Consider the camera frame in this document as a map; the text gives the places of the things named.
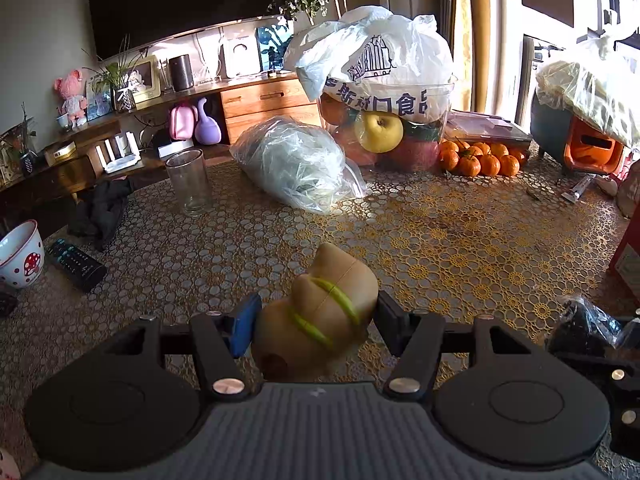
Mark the brown paper bag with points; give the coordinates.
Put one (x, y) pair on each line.
(630, 190)

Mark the white printed plastic bag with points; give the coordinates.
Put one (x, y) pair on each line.
(380, 50)

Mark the wooden console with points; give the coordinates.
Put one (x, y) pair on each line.
(65, 180)

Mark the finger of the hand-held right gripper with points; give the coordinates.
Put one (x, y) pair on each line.
(631, 332)
(600, 367)

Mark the blue art print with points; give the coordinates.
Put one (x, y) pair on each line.
(275, 45)

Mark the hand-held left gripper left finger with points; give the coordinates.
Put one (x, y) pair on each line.
(245, 325)

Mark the lace-patterned desktop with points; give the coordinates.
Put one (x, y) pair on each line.
(450, 260)

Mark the yellow apple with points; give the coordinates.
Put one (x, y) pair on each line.
(378, 131)

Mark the black cylinder speaker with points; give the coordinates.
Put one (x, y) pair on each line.
(181, 72)

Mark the purple gourd-shaped toy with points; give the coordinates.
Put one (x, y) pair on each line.
(207, 127)

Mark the white bowl mushroom print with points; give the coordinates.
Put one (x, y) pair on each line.
(20, 255)

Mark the drinking glass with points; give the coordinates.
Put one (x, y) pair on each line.
(190, 185)

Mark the red apple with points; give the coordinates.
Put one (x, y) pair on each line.
(415, 154)
(356, 152)

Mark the white tube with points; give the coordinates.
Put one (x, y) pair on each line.
(577, 190)

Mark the yellow curtain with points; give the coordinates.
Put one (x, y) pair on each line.
(472, 35)

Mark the pink plush toy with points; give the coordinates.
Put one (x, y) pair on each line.
(72, 97)

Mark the clear plastic storage box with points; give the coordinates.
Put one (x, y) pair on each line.
(490, 127)

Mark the tan toy with green stripes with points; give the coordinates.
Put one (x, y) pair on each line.
(315, 320)

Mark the white router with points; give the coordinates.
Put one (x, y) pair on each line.
(117, 157)

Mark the potted grass plant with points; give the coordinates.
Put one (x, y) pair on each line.
(125, 100)

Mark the small pink bag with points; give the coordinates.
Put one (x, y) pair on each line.
(182, 122)

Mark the television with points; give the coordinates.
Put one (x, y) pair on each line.
(190, 5)

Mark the orange slotted container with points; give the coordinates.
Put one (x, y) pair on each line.
(595, 150)

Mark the large clear plastic bag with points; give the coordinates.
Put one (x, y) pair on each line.
(590, 85)

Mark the clear fruit tub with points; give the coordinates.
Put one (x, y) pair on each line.
(435, 105)

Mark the black remote control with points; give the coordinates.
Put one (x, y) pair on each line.
(82, 272)
(60, 250)

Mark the small cream box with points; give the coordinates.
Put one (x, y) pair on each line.
(60, 152)

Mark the black shiny wrapper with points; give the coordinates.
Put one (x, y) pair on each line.
(582, 320)

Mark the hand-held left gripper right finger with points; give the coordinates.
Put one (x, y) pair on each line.
(392, 322)

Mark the pile of tangerines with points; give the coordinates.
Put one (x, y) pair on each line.
(480, 162)

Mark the wooden drawer cabinet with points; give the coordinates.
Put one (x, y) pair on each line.
(270, 105)

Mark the small black pot with twigs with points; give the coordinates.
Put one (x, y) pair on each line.
(29, 165)

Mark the clear bag of greens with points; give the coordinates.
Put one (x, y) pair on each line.
(295, 165)

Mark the cream photo frame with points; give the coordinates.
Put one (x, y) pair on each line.
(145, 80)

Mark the red and white cardboard box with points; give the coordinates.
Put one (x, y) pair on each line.
(627, 265)

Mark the small white cup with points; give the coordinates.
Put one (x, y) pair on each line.
(63, 121)

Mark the white box appliance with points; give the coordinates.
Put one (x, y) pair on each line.
(241, 57)

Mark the dark cloth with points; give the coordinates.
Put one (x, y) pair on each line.
(100, 210)

